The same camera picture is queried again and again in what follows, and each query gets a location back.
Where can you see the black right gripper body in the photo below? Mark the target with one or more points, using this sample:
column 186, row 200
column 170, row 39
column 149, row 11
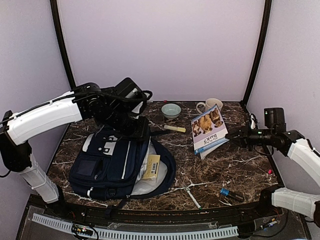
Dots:
column 261, row 138

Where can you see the black front rail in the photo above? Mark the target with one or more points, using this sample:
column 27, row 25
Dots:
column 173, row 208

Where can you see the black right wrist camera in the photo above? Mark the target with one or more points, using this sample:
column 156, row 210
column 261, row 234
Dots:
column 274, row 117

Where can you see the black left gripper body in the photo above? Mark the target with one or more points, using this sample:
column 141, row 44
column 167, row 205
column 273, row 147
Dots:
column 124, row 126

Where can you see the pale yellow highlighter marker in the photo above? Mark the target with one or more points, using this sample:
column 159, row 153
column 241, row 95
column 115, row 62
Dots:
column 174, row 128

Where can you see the black marker with blue cap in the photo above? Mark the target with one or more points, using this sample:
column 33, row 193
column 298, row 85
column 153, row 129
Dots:
column 227, row 193

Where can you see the black left frame post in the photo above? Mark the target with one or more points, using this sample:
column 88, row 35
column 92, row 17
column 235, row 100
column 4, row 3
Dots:
column 61, row 43

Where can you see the light green ceramic bowl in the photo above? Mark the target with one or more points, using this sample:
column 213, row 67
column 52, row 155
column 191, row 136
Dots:
column 171, row 111

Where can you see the cream ceramic mug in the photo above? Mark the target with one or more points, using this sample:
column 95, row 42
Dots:
column 208, row 104

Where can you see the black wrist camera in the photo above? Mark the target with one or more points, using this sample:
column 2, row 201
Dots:
column 274, row 117
column 127, row 88

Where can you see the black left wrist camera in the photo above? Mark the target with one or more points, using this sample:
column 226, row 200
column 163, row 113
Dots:
column 127, row 88

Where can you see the dog cover picture book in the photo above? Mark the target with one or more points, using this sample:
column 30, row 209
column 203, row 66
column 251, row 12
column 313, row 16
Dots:
column 208, row 132

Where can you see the yellow paperback book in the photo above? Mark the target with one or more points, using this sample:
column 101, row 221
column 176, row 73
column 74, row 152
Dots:
column 152, row 168

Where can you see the black frame post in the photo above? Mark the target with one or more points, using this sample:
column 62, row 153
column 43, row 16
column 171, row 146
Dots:
column 258, row 53
column 61, row 43

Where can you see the white slotted cable duct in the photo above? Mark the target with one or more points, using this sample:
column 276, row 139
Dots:
column 101, row 233

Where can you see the black right frame post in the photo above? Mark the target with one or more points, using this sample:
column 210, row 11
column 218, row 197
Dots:
column 258, row 53

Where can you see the navy blue student backpack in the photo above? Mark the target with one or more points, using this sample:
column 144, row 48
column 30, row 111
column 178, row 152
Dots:
column 109, row 167

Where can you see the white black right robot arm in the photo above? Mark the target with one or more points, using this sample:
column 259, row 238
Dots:
column 296, row 147

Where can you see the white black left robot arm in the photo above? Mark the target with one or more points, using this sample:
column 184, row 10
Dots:
column 119, row 107

